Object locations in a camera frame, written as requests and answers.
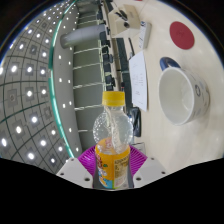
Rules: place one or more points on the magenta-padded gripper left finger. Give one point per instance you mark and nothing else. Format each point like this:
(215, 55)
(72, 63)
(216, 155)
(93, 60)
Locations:
(76, 170)

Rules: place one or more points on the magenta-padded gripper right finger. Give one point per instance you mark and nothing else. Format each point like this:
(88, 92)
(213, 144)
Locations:
(150, 171)

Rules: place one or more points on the yellow-capped orange drink bottle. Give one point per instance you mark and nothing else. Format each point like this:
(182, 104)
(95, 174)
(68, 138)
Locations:
(112, 166)

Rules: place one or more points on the black desk phone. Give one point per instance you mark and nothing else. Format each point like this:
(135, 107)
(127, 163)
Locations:
(135, 121)

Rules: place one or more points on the white paper sheet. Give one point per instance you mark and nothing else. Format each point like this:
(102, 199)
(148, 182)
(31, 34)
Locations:
(139, 80)

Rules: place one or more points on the group of ceiling lights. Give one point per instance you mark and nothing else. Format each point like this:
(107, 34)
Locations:
(29, 69)

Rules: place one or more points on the row of black office chairs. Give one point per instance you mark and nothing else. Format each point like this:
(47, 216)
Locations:
(107, 60)

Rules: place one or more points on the long curved conference desk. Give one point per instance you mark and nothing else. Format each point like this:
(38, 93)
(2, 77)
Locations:
(120, 60)

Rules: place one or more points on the white power strip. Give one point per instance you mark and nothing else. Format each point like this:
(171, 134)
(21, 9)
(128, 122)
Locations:
(145, 35)

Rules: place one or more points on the flat round red coaster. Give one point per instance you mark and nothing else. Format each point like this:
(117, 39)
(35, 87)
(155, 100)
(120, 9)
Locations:
(181, 35)

